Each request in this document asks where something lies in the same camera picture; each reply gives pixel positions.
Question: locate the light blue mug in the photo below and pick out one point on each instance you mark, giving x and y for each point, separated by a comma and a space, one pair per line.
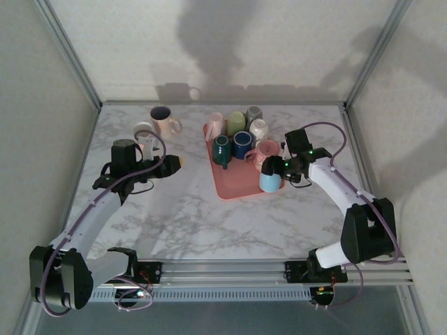
271, 183

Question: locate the pale pink tall mug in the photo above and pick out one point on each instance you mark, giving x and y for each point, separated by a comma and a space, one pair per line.
214, 125

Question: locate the white speckled mug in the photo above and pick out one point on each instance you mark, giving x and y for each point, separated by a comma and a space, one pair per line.
259, 129

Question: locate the grey mug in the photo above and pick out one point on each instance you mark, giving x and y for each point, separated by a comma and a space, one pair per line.
254, 112

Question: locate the pink floral mug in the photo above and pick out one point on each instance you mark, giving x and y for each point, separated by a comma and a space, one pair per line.
265, 150

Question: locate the black controller with led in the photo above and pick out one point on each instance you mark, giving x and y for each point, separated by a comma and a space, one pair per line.
323, 296
131, 296

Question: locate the aluminium frame post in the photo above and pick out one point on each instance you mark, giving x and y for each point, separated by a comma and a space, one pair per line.
28, 324
376, 52
71, 56
417, 314

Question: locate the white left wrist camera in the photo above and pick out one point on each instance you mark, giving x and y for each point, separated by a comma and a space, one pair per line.
149, 148

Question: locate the aluminium frame rail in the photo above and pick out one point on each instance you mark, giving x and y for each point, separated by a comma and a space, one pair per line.
359, 157
91, 132
223, 103

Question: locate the cream mug with purple interior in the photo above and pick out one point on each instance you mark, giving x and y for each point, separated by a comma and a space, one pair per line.
166, 129

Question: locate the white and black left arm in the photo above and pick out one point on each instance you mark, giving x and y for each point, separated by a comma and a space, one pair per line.
97, 220

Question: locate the dark blue mug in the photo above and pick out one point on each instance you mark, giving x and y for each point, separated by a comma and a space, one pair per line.
242, 144

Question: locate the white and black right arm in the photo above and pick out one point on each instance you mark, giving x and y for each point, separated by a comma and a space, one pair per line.
335, 188

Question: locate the light green mug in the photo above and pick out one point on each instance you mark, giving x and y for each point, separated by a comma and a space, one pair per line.
236, 122

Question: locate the black electronics box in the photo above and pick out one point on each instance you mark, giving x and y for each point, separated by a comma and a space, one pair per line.
295, 272
152, 272

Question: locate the teal mug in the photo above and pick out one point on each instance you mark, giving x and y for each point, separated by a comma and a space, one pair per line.
221, 150

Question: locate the pink plastic tray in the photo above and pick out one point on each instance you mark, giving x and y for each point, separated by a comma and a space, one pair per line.
237, 181

